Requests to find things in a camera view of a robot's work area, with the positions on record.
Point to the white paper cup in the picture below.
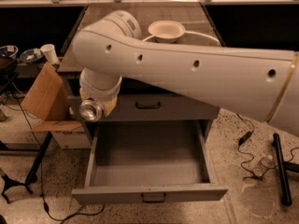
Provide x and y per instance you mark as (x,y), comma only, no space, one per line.
(50,53)

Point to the black stand leg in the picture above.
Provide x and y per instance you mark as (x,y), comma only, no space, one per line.
(283,168)
(31,177)

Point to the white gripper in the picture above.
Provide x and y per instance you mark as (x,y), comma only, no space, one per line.
(100,92)

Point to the black stand leg left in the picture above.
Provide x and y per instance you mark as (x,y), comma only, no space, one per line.
(31,177)

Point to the black tripod foot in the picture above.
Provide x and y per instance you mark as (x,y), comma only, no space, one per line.
(10,183)

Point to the brown cardboard box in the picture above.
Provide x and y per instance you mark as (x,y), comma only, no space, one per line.
(47,100)

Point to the blue plate with food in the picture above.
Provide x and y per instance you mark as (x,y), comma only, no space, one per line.
(32,56)

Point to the white paper bowl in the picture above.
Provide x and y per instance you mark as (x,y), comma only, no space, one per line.
(166,31)

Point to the blue pepsi can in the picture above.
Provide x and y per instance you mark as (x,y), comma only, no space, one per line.
(90,110)

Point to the clear plastic water bottle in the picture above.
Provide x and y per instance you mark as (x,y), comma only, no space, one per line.
(263,165)

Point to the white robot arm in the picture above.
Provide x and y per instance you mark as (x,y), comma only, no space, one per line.
(261,84)

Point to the grey drawer cabinet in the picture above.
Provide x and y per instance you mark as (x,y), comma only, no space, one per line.
(192,16)

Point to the black stand leg right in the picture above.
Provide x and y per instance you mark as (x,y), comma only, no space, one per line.
(283,168)

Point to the blue bowl at left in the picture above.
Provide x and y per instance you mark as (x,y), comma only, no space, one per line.
(9,51)

